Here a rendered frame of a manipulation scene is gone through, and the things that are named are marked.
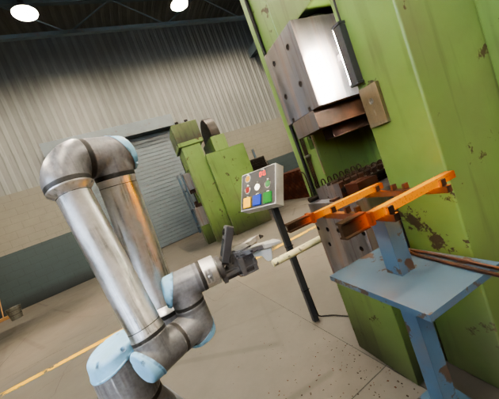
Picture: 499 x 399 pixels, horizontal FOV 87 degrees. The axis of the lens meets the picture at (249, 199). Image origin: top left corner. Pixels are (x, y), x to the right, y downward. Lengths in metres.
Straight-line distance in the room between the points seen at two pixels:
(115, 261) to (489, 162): 1.36
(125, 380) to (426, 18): 1.50
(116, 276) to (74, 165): 0.30
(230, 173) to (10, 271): 6.47
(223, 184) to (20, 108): 6.29
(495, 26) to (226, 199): 5.25
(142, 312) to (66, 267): 8.54
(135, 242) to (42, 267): 8.54
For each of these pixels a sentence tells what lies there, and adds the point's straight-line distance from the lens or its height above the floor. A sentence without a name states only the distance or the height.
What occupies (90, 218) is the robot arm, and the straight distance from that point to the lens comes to 0.77.
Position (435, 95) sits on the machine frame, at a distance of 1.20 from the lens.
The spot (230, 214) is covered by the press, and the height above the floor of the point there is 0.52.
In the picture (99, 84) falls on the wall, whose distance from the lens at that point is 10.01.
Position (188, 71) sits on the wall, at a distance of 10.58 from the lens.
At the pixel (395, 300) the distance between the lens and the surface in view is 0.89.
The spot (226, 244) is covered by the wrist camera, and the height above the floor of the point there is 1.01.
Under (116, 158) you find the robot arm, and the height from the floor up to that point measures 1.36.
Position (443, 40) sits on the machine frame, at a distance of 1.33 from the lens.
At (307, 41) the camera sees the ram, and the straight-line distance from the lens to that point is 1.42.
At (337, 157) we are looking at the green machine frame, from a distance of 1.70.
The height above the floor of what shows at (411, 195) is 0.97.
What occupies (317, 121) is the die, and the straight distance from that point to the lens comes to 1.34.
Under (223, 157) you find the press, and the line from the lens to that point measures 6.12.
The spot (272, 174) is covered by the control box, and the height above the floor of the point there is 1.14.
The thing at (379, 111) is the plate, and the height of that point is 1.24.
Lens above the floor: 1.18
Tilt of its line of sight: 5 degrees down
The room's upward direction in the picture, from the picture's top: 21 degrees counter-clockwise
